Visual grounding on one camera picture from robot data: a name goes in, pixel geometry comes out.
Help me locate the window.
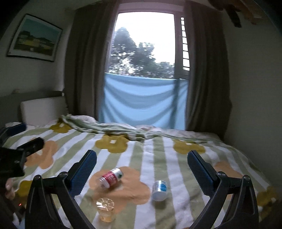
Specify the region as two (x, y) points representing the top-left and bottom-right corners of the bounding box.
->
(106, 1), (190, 79)

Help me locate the striped floral blanket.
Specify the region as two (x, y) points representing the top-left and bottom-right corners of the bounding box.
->
(5, 115), (278, 228)

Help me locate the framed landscape picture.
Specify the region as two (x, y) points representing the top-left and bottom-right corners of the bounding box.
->
(6, 14), (63, 62)

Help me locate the red label Nongfu bottle cup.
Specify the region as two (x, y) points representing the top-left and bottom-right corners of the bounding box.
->
(99, 168), (123, 188)

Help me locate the dark curtain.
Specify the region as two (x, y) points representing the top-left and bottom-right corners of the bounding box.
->
(64, 1), (120, 119)
(184, 1), (232, 139)

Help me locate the clear orange vitamin C cup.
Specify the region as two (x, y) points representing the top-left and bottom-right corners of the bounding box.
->
(96, 197), (115, 223)

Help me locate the left dark curtain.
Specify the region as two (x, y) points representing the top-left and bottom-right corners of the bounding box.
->
(64, 1), (120, 119)

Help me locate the white blue label bottle cup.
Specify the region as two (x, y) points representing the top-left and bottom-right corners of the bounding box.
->
(152, 180), (167, 202)

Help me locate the white headboard cushion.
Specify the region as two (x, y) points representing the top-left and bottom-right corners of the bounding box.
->
(20, 96), (68, 126)

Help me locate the person's left hand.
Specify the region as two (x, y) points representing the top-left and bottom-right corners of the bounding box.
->
(5, 178), (15, 200)

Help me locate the light blue cloth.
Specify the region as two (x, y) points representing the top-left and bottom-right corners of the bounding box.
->
(99, 73), (188, 130)

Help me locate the right dark curtain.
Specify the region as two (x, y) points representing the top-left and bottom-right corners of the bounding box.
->
(184, 1), (232, 139)

